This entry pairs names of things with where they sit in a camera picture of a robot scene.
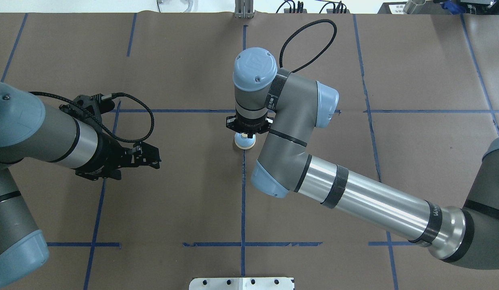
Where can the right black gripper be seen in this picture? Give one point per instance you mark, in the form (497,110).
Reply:
(232,124)

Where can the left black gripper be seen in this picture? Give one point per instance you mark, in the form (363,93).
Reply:
(106,156)

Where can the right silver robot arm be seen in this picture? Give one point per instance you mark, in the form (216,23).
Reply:
(289,107)

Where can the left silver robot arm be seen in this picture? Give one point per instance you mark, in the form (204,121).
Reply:
(68,133)

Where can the metal cylinder weight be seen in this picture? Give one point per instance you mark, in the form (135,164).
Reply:
(412,7)

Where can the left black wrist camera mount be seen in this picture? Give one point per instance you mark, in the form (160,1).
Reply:
(89,106)

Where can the aluminium frame post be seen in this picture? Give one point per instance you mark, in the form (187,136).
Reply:
(244,9)

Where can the white camera pillar with base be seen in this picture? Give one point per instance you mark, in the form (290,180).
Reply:
(243,283)

